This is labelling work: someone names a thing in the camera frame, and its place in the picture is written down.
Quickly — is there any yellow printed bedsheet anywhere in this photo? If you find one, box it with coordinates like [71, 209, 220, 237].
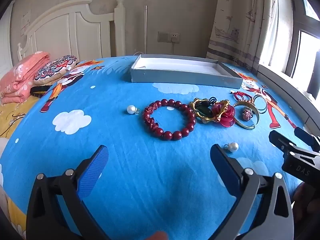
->
[0, 95, 40, 140]

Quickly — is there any small red woven ornament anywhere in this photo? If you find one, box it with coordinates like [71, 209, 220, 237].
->
[241, 107, 253, 120]

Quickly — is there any grey cardboard box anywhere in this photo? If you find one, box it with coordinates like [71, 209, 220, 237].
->
[130, 54, 244, 89]

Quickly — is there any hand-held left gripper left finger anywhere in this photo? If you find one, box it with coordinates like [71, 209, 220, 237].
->
[26, 145, 110, 240]

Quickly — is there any red mesh rose flower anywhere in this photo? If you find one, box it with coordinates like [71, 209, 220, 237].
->
[212, 103, 237, 127]

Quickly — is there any pale wall sticker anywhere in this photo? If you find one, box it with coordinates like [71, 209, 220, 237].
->
[21, 10, 32, 35]

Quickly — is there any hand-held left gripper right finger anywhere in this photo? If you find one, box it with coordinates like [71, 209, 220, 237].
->
[210, 144, 294, 240]

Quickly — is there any person's left hand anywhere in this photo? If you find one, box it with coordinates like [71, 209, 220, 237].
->
[142, 231, 168, 240]

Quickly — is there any red string bracelet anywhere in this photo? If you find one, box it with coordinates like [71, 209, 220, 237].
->
[230, 91, 253, 102]

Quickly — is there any dark red bead bracelet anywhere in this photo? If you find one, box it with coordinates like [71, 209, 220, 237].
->
[142, 99, 197, 140]

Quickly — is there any white wooden headboard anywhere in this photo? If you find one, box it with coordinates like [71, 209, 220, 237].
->
[17, 0, 126, 62]

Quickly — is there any round patterned cushion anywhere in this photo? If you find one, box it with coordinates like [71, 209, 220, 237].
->
[33, 55, 77, 85]

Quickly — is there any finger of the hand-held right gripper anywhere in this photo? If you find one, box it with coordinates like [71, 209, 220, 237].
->
[269, 130, 320, 165]
[294, 127, 320, 153]

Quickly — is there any pink folded blanket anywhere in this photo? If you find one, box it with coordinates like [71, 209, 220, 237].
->
[0, 51, 52, 105]

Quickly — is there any blue cartoon printed bedsheet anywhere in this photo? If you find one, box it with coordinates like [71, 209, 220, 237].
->
[0, 55, 320, 240]

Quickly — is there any white pearl pendant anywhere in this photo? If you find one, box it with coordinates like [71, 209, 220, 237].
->
[224, 142, 239, 153]

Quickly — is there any window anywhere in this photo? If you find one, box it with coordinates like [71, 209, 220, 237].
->
[257, 0, 320, 100]

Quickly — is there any person's right hand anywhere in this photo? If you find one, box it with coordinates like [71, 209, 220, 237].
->
[292, 182, 320, 223]

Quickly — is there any grey wall socket plate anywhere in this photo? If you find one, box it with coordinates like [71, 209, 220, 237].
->
[157, 31, 181, 43]

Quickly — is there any ship printed curtain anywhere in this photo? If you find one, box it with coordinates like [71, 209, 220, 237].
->
[206, 0, 279, 74]

